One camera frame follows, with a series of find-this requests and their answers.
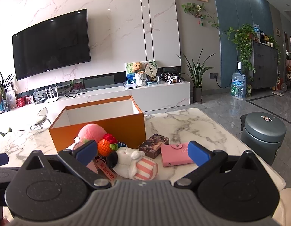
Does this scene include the trailing pothos plant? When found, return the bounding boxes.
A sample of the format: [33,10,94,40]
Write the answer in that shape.
[225,24,256,74]

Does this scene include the white round fan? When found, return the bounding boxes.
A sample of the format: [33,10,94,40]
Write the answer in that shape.
[145,66,159,82]

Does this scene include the white marble media cabinet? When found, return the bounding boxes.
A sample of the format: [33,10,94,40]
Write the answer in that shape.
[0,80,190,132]

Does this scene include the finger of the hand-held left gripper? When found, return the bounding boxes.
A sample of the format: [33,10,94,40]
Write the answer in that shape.
[0,153,10,167]
[0,168,21,190]

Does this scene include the white plush toy striped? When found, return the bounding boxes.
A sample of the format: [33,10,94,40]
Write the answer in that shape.
[113,147,159,181]

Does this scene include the black white toy set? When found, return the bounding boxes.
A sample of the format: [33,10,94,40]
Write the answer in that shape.
[161,73,184,84]

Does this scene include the tall leafy plant black pot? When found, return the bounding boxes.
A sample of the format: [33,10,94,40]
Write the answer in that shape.
[177,48,215,103]

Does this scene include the leafy plant blue vase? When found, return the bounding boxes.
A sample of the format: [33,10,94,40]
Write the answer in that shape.
[0,71,15,112]

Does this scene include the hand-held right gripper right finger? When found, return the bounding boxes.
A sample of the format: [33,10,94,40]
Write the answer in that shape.
[174,141,263,190]

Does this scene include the white framed picture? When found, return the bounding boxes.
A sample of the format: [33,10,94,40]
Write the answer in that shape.
[7,82,15,104]

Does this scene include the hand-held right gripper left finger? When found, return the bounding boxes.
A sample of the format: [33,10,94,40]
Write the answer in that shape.
[25,140,112,190]

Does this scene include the brown teddy bear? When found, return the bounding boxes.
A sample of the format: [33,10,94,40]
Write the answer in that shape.
[132,62,144,74]

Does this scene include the pink plush ball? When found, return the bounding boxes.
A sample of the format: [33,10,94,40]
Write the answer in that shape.
[77,124,108,147]

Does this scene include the dark printed card box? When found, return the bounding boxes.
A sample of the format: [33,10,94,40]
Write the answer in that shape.
[138,134,170,159]

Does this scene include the large water bottle with pump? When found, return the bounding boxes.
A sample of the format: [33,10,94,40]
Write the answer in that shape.
[231,62,247,99]

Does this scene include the white router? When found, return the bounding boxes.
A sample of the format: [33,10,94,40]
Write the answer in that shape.
[44,87,59,103]

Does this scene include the hanging ivy plant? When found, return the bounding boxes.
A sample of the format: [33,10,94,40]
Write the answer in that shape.
[182,3,220,30]

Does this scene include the red tag charm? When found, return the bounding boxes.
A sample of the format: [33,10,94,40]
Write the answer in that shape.
[96,158,117,181]

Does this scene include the small white rolling chair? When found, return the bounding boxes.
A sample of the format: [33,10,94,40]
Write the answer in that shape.
[28,107,52,130]

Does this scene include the black pompom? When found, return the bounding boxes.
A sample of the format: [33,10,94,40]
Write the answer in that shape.
[106,152,118,169]

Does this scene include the teddy bear in pot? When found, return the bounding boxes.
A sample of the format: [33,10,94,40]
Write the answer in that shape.
[134,73,146,87]

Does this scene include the grey round bin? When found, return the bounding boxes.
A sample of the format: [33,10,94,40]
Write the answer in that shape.
[240,112,287,166]

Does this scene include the black power cable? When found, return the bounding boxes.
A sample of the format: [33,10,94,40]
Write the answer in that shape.
[215,78,232,89]

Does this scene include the black wall television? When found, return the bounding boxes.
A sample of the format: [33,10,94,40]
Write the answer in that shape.
[12,9,91,81]

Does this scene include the grey sideboard cabinet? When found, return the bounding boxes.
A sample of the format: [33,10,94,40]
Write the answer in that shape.
[250,40,279,90]

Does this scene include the pink card wallet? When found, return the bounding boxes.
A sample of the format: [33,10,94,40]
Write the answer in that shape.
[160,142,195,167]

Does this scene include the beige clothing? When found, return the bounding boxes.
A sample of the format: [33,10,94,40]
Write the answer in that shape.
[275,188,291,226]

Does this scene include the orange cardboard box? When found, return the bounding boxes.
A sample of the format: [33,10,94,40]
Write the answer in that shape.
[49,95,146,153]

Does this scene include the orange crochet fruit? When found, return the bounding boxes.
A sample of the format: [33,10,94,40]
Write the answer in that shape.
[97,134,119,157]

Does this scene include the tangled black cables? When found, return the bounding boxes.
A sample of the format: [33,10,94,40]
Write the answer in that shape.
[66,88,88,98]

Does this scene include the green blue painting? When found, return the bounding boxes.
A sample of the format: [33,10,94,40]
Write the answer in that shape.
[125,62,137,84]

